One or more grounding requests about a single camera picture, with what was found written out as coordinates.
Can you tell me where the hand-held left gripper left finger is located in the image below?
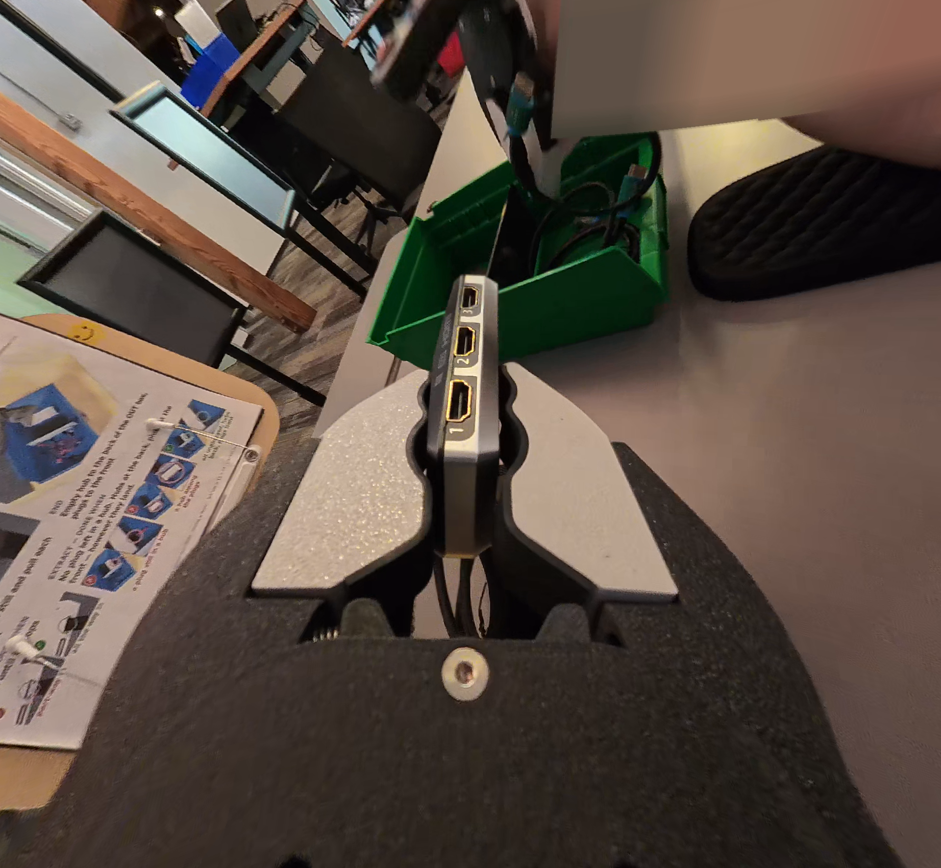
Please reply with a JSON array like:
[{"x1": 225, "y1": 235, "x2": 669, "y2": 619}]
[{"x1": 253, "y1": 376, "x2": 439, "y2": 599}]

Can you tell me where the silver port hub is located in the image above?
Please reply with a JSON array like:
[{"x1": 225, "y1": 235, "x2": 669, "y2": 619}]
[{"x1": 427, "y1": 276, "x2": 513, "y2": 557}]

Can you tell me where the black round object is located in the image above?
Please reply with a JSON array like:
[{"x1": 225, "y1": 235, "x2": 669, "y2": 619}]
[{"x1": 687, "y1": 145, "x2": 941, "y2": 303}]

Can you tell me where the printed instruction sheet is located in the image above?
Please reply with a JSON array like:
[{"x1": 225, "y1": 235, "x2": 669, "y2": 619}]
[{"x1": 0, "y1": 316, "x2": 266, "y2": 751}]

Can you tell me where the instruction sheet on stand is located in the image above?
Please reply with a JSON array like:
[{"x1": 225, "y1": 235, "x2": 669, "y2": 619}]
[{"x1": 0, "y1": 313, "x2": 283, "y2": 810}]

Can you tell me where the green plastic bin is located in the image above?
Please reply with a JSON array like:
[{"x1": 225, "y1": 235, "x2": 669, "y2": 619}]
[{"x1": 368, "y1": 134, "x2": 671, "y2": 369}]

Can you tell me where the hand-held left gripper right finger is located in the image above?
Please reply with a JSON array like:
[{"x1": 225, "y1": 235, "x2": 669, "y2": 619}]
[{"x1": 497, "y1": 364, "x2": 682, "y2": 603}]

